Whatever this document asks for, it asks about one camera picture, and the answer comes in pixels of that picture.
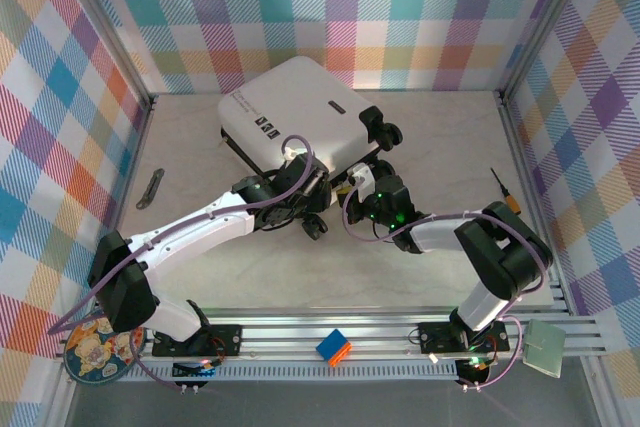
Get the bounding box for green square card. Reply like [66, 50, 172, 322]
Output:
[522, 318, 567, 378]

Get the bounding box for small circuit board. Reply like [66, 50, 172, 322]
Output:
[457, 356, 494, 383]
[172, 359, 219, 379]

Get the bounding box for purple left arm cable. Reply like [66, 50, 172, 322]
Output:
[47, 134, 314, 393]

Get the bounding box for yellow-handled screwdriver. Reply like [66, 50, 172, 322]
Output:
[488, 166, 522, 217]

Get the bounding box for grey metal bracket strip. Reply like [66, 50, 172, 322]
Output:
[135, 166, 166, 210]

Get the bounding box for white hard-shell suitcase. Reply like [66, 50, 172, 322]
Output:
[217, 55, 404, 243]

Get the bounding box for aluminium side rail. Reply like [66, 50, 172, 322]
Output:
[94, 96, 159, 298]
[499, 91, 569, 303]

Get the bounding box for blue orange puzzle cube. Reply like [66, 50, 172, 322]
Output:
[315, 329, 352, 367]

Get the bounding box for round bear-print tin lid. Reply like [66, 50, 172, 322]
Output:
[63, 316, 146, 387]

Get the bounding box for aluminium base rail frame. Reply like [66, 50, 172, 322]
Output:
[49, 304, 616, 393]

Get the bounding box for aluminium frame post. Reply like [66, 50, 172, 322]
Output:
[499, 0, 601, 98]
[52, 0, 159, 113]

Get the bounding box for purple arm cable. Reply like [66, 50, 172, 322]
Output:
[47, 134, 314, 393]
[341, 179, 546, 393]

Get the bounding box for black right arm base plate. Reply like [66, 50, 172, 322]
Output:
[418, 321, 511, 354]

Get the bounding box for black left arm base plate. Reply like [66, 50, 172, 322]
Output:
[151, 324, 244, 358]

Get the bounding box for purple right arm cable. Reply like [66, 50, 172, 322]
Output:
[341, 179, 546, 393]

